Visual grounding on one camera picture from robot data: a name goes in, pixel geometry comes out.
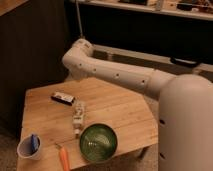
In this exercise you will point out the wooden table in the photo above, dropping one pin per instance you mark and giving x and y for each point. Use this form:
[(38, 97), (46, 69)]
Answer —
[(123, 110)]

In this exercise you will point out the metal pole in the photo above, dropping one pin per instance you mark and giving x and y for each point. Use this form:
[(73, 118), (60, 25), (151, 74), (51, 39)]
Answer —
[(79, 19)]

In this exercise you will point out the upper shelf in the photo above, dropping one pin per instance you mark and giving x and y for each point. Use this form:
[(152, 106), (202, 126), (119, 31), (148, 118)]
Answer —
[(157, 9)]

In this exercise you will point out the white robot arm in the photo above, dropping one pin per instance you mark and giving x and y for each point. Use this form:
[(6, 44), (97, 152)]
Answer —
[(185, 131)]

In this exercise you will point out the green bowl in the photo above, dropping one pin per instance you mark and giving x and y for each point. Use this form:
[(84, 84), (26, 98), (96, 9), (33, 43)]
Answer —
[(98, 143)]

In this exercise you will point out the orange carrot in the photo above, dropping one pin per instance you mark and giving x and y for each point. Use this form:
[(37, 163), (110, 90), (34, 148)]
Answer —
[(63, 155)]

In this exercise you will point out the white cup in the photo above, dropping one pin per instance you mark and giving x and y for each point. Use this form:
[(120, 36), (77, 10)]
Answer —
[(24, 149)]

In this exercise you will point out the small clear plastic bottle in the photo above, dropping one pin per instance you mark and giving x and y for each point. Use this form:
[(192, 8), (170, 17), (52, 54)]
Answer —
[(78, 117)]

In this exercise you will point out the black eraser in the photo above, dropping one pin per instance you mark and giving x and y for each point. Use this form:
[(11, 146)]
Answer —
[(63, 98)]

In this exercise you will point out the blue marker in cup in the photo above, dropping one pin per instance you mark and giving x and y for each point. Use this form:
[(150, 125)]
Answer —
[(34, 143)]

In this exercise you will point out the black handle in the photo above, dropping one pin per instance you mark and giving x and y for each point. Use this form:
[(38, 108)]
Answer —
[(185, 64)]

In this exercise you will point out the grey bench rail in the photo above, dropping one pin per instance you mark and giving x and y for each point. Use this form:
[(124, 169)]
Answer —
[(149, 60)]

